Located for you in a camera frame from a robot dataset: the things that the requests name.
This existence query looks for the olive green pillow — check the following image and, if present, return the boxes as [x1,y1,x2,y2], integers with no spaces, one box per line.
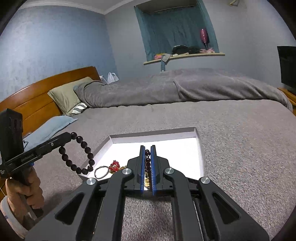
[48,77,93,116]

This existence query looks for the dark wooden bead bracelet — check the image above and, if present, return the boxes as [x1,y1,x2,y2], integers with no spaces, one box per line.
[58,131,96,176]

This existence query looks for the silver bangle in tray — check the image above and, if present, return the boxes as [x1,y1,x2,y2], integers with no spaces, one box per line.
[94,166,109,180]

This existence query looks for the red bead gold bracelet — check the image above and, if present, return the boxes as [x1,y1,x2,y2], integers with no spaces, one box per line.
[108,160,127,174]

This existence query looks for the striped grey white pillow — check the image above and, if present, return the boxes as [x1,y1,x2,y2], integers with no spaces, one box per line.
[68,102,88,116]

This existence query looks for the grey shallow cardboard tray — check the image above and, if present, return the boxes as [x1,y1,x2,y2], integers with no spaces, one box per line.
[80,127,204,193]

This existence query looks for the black left gripper camera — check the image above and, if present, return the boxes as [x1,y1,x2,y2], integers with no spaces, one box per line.
[1,108,24,163]

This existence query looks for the grey folded duvet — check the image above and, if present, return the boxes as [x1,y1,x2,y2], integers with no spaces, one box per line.
[73,68,292,110]

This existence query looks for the grey bed sheet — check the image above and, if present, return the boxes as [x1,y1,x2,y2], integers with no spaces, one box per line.
[34,100,295,240]

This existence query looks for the left hand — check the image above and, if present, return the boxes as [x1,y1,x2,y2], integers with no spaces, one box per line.
[6,167,44,224]

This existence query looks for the wooden side desk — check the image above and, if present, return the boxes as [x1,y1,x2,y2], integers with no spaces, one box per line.
[278,88,296,110]

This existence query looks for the teal window curtain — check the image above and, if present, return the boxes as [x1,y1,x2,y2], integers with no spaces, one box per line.
[134,1,219,61]

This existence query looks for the black monitor screen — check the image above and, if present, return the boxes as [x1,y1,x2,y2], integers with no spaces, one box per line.
[277,46,296,93]

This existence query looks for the white plastic bag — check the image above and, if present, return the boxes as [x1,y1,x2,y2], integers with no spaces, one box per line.
[107,72,119,84]

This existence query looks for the wooden window sill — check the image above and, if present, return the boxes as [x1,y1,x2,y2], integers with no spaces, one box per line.
[143,52,225,65]

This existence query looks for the grey cloth on sill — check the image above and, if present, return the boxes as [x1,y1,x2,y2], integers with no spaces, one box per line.
[161,53,171,72]

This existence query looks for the black clothing pile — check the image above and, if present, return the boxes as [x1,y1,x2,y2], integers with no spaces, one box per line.
[171,45,200,55]

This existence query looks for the left forearm white cuff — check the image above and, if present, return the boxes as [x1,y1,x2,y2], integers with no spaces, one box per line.
[1,196,28,240]

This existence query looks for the wooden headboard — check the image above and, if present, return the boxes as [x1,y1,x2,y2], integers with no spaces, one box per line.
[1,66,99,136]

